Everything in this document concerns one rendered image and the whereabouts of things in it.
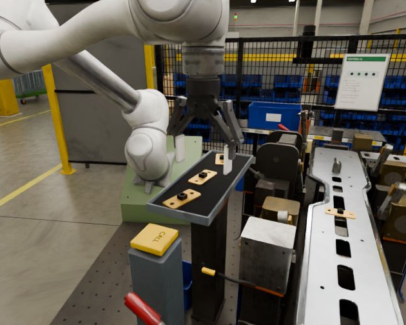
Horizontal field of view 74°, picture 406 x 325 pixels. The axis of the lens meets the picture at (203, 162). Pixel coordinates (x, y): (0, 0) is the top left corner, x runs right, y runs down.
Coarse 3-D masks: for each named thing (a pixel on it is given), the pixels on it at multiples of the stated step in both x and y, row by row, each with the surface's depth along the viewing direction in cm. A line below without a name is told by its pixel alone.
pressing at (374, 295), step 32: (320, 160) 123; (352, 160) 123; (352, 192) 94; (320, 224) 77; (352, 224) 77; (320, 256) 65; (352, 256) 65; (384, 256) 65; (320, 288) 56; (384, 288) 56; (320, 320) 49; (384, 320) 49
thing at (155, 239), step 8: (152, 224) 49; (144, 232) 47; (152, 232) 47; (160, 232) 47; (168, 232) 47; (176, 232) 47; (136, 240) 45; (144, 240) 45; (152, 240) 45; (160, 240) 45; (168, 240) 45; (136, 248) 45; (144, 248) 44; (152, 248) 43; (160, 248) 43
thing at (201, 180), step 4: (200, 172) 68; (204, 172) 68; (208, 172) 71; (212, 172) 70; (216, 172) 70; (196, 176) 68; (200, 176) 67; (204, 176) 67; (208, 176) 68; (212, 176) 68; (192, 180) 66; (196, 180) 66; (200, 180) 66; (204, 180) 66; (200, 184) 64
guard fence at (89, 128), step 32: (64, 0) 280; (96, 0) 276; (128, 64) 297; (64, 96) 320; (96, 96) 315; (64, 128) 336; (96, 128) 330; (128, 128) 325; (64, 160) 349; (96, 160) 346
